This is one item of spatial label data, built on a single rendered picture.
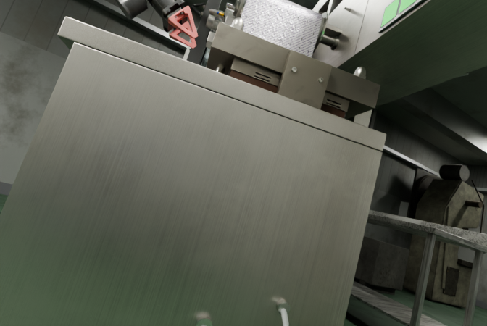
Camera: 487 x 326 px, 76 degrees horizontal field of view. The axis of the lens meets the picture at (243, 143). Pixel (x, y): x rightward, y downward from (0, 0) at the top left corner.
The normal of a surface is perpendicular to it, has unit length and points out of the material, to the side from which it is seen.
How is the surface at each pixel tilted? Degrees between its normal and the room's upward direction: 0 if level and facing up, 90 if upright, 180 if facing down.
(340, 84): 90
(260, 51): 90
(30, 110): 90
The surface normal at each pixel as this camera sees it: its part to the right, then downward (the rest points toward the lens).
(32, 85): 0.47, -0.01
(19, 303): 0.19, -0.11
